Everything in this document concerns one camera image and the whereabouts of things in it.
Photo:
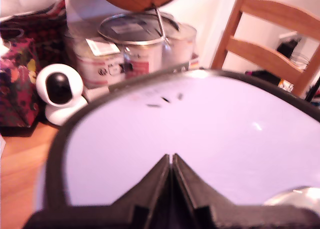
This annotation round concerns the wooden chair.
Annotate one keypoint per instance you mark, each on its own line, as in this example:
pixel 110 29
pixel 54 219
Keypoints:
pixel 265 51

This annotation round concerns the silver tin can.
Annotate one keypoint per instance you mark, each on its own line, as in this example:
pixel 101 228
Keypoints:
pixel 182 46

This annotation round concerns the dark metal tin can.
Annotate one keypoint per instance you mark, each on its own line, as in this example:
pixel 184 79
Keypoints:
pixel 71 49

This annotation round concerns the floral tissue box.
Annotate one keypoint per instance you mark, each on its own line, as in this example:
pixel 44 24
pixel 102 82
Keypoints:
pixel 17 89

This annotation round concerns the flat white cardboard box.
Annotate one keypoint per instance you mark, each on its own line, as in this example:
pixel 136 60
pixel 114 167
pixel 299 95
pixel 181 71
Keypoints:
pixel 96 92

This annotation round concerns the tin can with glass lid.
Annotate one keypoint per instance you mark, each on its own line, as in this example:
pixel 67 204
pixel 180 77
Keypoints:
pixel 145 54

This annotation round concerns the white round security camera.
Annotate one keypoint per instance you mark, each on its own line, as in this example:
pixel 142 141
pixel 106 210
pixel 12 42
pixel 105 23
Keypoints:
pixel 60 91

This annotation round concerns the metal globe stand rod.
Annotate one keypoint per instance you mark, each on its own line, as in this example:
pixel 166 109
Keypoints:
pixel 162 26

